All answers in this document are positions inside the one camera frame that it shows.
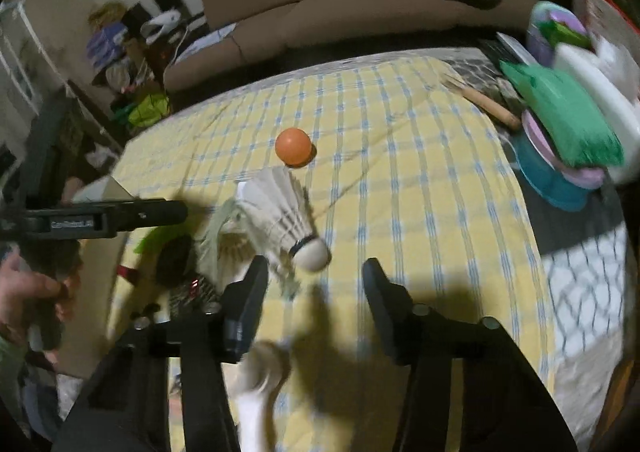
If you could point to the purple plastic basin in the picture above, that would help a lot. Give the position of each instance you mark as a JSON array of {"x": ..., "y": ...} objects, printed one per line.
[{"x": 545, "y": 14}]

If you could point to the white feather shuttlecock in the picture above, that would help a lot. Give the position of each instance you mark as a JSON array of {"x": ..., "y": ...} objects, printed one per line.
[{"x": 280, "y": 212}]

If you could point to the white plastic cone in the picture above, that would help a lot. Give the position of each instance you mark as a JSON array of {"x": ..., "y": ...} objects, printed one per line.
[{"x": 255, "y": 407}]

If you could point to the yellow checked mat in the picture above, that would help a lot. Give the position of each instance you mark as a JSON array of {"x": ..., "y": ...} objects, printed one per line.
[{"x": 425, "y": 182}]

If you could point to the white tissue box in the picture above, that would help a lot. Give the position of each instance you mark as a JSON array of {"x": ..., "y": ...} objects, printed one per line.
[{"x": 600, "y": 92}]

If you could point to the person's left hand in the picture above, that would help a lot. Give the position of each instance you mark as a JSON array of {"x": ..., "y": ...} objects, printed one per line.
[{"x": 25, "y": 292}]

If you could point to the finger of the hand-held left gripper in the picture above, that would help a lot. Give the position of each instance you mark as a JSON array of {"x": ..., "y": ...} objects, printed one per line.
[{"x": 140, "y": 214}]

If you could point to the blue bowl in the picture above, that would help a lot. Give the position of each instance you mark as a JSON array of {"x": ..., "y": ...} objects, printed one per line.
[{"x": 550, "y": 182}]

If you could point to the orange ball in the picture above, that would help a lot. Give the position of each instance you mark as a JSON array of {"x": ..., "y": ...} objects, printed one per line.
[{"x": 292, "y": 147}]

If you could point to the green packet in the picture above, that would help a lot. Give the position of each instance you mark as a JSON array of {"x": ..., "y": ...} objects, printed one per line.
[{"x": 565, "y": 117}]

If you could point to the brown sofa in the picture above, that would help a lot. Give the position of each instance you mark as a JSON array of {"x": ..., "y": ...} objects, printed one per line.
[{"x": 350, "y": 12}]

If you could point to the stack of blue boxes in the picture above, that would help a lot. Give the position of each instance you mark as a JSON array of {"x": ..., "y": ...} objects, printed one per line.
[{"x": 105, "y": 42}]

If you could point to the white headset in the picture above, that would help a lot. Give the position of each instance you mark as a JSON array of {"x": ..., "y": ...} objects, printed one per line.
[{"x": 160, "y": 24}]

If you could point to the neon green bag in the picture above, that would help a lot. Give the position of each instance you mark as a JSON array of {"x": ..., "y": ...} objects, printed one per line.
[{"x": 147, "y": 112}]

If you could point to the wooden stick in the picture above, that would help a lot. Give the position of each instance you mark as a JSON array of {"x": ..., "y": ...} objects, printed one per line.
[{"x": 492, "y": 109}]

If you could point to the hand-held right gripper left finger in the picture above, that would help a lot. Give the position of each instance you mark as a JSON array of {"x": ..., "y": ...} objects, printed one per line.
[{"x": 247, "y": 312}]

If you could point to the red white packet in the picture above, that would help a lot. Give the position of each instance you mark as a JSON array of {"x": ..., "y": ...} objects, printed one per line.
[{"x": 607, "y": 2}]

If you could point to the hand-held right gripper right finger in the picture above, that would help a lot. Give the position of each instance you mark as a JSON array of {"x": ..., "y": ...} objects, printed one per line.
[{"x": 387, "y": 312}]

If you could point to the pale frayed feather bundle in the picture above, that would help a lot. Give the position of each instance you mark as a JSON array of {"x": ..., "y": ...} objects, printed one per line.
[{"x": 220, "y": 242}]

